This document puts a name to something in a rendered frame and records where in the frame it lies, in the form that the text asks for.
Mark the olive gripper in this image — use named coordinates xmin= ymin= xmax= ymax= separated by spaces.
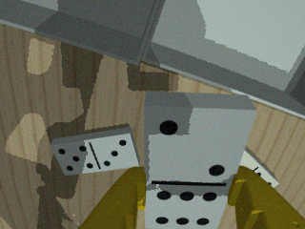
xmin=78 ymin=165 xmax=305 ymax=229

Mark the white domino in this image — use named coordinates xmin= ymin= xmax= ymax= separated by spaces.
xmin=240 ymin=148 xmax=279 ymax=188
xmin=51 ymin=127 xmax=140 ymax=176
xmin=144 ymin=91 xmax=256 ymax=229

